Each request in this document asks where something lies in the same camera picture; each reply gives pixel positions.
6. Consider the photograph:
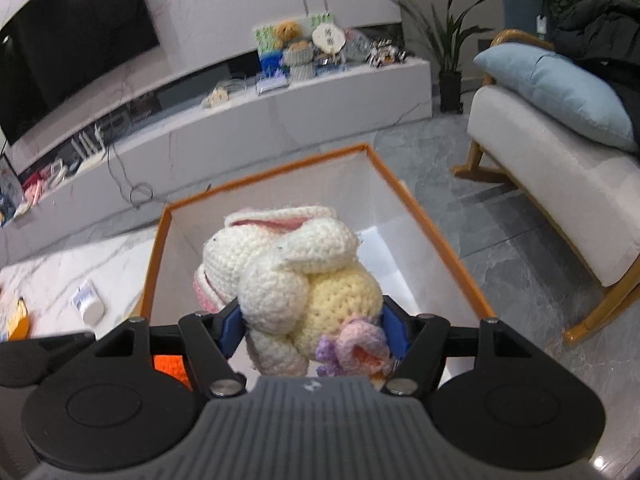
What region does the potted green plant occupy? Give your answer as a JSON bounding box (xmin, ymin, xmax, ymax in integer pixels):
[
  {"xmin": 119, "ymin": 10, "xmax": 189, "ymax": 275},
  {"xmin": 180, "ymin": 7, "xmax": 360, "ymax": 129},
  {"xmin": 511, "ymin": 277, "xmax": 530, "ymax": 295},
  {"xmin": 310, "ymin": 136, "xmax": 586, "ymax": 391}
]
[{"xmin": 388, "ymin": 0, "xmax": 492, "ymax": 114}]

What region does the black television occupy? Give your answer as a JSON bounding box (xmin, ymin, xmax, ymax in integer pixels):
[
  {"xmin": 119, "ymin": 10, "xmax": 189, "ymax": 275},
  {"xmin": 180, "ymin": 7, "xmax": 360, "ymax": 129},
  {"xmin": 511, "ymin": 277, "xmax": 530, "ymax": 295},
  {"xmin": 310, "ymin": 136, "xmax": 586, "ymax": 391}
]
[{"xmin": 1, "ymin": 0, "xmax": 158, "ymax": 144}]

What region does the green illustrated card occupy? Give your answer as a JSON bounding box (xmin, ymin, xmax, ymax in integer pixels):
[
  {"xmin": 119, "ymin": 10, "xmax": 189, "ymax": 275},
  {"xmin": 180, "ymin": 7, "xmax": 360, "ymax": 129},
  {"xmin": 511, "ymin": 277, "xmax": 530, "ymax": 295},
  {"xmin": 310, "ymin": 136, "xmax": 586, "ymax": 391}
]
[{"xmin": 253, "ymin": 12, "xmax": 334, "ymax": 56}]

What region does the orange storage box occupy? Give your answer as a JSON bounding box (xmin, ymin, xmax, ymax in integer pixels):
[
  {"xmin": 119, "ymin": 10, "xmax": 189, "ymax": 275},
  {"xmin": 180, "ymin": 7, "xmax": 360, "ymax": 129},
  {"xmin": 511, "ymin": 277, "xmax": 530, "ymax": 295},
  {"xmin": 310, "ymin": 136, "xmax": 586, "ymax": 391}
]
[{"xmin": 138, "ymin": 144, "xmax": 492, "ymax": 380}]

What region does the black power cable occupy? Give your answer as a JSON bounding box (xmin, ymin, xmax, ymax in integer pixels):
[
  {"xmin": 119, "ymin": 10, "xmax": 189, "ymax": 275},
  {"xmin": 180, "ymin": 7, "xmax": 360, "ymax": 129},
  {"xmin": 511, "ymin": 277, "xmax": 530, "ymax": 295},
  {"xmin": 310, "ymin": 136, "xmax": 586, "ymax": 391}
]
[{"xmin": 92, "ymin": 123, "xmax": 156, "ymax": 209}]

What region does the white power strip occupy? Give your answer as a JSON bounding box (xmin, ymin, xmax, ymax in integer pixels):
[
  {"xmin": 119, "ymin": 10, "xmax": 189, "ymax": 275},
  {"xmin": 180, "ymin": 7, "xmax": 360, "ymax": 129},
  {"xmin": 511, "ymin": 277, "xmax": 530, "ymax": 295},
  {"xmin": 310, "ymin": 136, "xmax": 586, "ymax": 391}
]
[{"xmin": 201, "ymin": 87, "xmax": 229, "ymax": 108}]

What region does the light blue pillow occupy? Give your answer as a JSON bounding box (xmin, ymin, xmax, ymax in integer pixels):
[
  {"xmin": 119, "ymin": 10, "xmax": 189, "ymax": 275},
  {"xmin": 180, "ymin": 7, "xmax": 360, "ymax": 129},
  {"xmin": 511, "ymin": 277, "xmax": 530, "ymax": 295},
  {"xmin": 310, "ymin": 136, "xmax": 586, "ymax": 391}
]
[{"xmin": 474, "ymin": 42, "xmax": 639, "ymax": 154}]

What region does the crocheted white bunny toy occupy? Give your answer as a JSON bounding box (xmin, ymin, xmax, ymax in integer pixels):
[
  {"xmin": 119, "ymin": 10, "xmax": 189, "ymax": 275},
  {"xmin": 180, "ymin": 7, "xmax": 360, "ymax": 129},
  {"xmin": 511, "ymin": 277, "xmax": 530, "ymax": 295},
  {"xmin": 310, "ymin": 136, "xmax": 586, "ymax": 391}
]
[{"xmin": 193, "ymin": 205, "xmax": 392, "ymax": 377}]

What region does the white rocking armchair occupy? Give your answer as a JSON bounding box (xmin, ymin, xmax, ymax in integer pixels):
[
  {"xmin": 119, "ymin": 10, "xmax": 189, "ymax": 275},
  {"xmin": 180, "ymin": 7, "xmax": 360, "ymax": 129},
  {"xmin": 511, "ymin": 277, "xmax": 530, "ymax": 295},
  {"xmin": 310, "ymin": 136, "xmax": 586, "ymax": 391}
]
[{"xmin": 451, "ymin": 29, "xmax": 639, "ymax": 344}]

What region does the white lotion tube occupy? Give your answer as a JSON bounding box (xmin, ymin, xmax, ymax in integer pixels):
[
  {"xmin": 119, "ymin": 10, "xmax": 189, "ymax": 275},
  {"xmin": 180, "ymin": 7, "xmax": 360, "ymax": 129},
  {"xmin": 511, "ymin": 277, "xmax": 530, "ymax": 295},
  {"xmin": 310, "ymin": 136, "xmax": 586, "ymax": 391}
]
[{"xmin": 70, "ymin": 280, "xmax": 106, "ymax": 327}]

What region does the teddy bear in basket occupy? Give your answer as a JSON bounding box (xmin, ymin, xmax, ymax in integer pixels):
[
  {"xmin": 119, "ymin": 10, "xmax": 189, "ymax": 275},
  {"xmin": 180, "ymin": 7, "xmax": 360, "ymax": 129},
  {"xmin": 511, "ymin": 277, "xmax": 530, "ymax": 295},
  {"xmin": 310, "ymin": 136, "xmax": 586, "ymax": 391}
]
[{"xmin": 281, "ymin": 38, "xmax": 316, "ymax": 81}]

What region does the round white paper fan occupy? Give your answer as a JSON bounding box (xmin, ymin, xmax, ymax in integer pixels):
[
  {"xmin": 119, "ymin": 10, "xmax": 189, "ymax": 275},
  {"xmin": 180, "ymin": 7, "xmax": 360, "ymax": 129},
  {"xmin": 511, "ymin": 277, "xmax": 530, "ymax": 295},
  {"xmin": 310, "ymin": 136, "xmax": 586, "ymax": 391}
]
[{"xmin": 311, "ymin": 23, "xmax": 346, "ymax": 55}]

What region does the black jacket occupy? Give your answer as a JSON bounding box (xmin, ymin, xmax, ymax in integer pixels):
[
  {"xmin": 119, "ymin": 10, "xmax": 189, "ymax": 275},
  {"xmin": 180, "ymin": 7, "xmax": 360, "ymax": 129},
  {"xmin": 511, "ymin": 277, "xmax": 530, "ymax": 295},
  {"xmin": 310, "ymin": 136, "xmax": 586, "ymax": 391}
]
[{"xmin": 552, "ymin": 0, "xmax": 640, "ymax": 138}]

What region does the white marble tv console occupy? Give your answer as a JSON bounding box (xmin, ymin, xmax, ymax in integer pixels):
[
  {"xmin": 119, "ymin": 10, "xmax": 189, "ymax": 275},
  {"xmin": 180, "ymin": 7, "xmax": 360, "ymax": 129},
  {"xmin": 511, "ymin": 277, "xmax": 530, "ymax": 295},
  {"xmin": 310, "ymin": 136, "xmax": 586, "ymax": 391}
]
[{"xmin": 1, "ymin": 58, "xmax": 432, "ymax": 263}]

